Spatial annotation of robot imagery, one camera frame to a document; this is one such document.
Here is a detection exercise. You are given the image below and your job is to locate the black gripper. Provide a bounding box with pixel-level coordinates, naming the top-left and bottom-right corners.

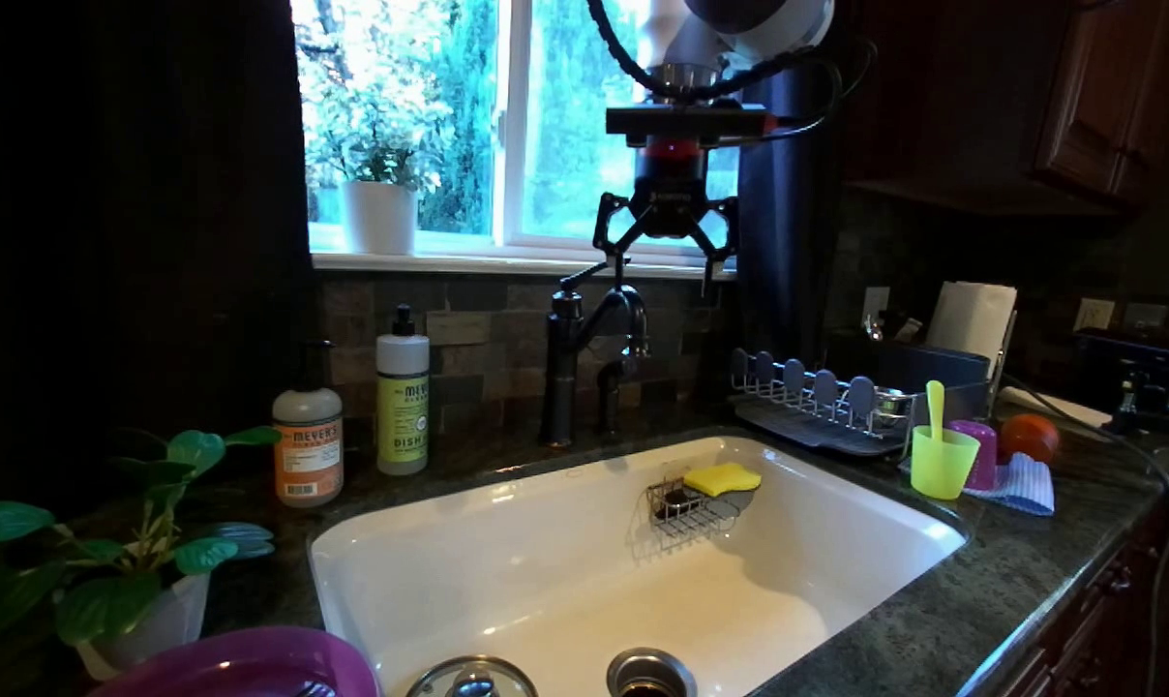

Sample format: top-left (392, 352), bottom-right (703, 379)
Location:
top-left (594, 132), bottom-right (744, 303)

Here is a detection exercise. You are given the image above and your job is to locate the dark bronze kitchen faucet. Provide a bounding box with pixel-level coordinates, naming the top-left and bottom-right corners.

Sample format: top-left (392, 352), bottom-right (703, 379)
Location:
top-left (539, 254), bottom-right (653, 449)

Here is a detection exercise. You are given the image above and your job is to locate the white kitchen sink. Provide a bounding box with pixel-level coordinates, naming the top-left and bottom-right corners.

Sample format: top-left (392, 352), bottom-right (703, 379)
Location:
top-left (308, 430), bottom-right (972, 697)

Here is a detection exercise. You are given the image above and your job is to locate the dark blue curtain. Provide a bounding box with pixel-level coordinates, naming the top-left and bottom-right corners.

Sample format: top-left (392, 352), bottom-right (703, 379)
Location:
top-left (0, 0), bottom-right (318, 496)
top-left (736, 51), bottom-right (830, 358)

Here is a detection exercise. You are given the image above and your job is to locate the blue dish rack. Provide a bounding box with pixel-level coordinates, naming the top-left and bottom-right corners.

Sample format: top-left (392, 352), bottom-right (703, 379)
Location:
top-left (726, 339), bottom-right (1004, 461)

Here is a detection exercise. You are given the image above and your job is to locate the yellow sponge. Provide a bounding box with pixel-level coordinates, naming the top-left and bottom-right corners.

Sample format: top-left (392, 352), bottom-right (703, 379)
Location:
top-left (679, 455), bottom-right (767, 504)

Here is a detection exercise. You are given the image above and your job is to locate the windowsill plant in white pot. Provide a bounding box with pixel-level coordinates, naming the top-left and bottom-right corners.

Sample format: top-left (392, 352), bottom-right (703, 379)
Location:
top-left (337, 118), bottom-right (426, 260)

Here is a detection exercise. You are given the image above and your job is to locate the green-label soap bottle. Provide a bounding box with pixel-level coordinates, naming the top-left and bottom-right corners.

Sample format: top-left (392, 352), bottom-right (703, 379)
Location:
top-left (372, 303), bottom-right (433, 480)

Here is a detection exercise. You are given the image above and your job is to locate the white paper towel roll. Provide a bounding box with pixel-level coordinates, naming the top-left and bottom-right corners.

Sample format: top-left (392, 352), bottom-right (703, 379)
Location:
top-left (922, 278), bottom-right (1024, 385)

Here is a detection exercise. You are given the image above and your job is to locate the yellow-green plastic cup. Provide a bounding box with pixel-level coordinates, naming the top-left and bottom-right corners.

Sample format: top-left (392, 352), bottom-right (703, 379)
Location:
top-left (906, 421), bottom-right (984, 504)

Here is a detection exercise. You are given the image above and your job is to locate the purple plastic cup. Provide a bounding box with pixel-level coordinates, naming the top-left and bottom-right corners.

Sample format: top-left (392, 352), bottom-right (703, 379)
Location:
top-left (950, 414), bottom-right (1007, 496)

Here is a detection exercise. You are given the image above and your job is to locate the orange round fruit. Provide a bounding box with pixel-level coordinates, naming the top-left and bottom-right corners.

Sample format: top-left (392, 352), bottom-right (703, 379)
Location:
top-left (999, 411), bottom-right (1066, 468)

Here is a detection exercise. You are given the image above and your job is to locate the orange lidded jar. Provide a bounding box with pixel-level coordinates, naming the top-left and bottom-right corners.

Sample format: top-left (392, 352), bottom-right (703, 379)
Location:
top-left (269, 343), bottom-right (349, 511)

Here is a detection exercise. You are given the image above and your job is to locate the blue striped dish cloth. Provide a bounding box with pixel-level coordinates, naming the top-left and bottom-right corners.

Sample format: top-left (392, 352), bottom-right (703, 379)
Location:
top-left (963, 449), bottom-right (1061, 522)

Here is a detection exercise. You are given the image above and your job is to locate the metal sink drain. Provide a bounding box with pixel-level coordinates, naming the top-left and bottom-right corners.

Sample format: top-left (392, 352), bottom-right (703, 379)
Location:
top-left (604, 641), bottom-right (703, 697)

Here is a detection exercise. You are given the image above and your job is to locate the glass pot lid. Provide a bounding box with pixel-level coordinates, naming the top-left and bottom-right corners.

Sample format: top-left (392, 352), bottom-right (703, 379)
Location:
top-left (403, 655), bottom-right (544, 697)

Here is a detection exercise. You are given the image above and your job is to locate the black coffee machine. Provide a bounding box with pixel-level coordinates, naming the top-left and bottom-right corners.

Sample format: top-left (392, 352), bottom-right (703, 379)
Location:
top-left (1077, 325), bottom-right (1169, 437)

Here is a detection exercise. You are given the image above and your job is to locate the purple plastic bowl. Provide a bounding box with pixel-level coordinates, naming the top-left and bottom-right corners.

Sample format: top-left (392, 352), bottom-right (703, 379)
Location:
top-left (84, 622), bottom-right (384, 697)

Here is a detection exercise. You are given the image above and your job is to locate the green plant in white pot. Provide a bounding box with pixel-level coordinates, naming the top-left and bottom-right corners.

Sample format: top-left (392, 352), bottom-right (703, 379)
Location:
top-left (0, 421), bottom-right (284, 686)

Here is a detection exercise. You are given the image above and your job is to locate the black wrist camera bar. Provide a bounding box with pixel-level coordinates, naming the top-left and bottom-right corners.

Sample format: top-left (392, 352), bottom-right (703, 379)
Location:
top-left (604, 99), bottom-right (784, 148)

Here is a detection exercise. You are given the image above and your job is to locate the white wall outlet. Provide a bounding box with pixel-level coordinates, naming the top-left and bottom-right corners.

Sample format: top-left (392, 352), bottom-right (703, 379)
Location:
top-left (860, 283), bottom-right (893, 339)
top-left (1072, 292), bottom-right (1121, 338)

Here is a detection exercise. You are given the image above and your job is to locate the wire sponge caddy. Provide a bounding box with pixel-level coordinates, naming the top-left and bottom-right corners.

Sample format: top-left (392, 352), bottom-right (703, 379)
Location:
top-left (628, 474), bottom-right (757, 565)

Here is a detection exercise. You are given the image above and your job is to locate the wooden wall cabinet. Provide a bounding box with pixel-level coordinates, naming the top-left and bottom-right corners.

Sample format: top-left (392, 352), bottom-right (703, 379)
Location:
top-left (842, 0), bottom-right (1169, 216)

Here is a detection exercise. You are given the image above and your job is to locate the black power cable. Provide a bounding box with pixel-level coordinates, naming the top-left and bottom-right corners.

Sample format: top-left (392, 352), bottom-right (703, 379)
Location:
top-left (994, 379), bottom-right (1169, 697)

